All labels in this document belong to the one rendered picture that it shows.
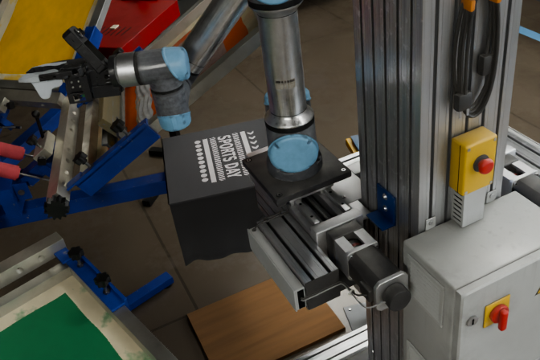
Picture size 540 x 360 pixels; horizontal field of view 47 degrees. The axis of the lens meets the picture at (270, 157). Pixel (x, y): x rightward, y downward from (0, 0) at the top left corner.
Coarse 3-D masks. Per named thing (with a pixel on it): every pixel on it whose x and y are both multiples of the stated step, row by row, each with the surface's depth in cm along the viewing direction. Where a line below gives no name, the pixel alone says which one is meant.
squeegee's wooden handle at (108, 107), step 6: (108, 96) 211; (114, 96) 215; (102, 102) 206; (108, 102) 208; (114, 102) 212; (102, 108) 202; (108, 108) 204; (114, 108) 208; (102, 114) 199; (108, 114) 201; (114, 114) 205; (102, 120) 196; (108, 120) 198; (114, 120) 201; (102, 126) 198; (108, 126) 198; (108, 132) 199
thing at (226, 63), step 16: (208, 0) 227; (192, 16) 229; (256, 16) 186; (176, 32) 231; (256, 32) 179; (240, 48) 181; (256, 48) 182; (224, 64) 182; (208, 80) 184; (192, 96) 186; (96, 112) 233; (96, 128) 224; (160, 128) 189; (96, 144) 216
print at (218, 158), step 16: (208, 144) 242; (224, 144) 241; (240, 144) 240; (256, 144) 238; (208, 160) 233; (224, 160) 232; (240, 160) 230; (208, 176) 224; (224, 176) 223; (240, 176) 222
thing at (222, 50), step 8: (240, 24) 200; (232, 32) 200; (240, 32) 196; (224, 40) 200; (232, 40) 196; (224, 48) 196; (216, 56) 196; (208, 64) 197; (152, 96) 211; (152, 104) 206; (128, 112) 216; (136, 112) 211; (128, 120) 212; (128, 128) 207
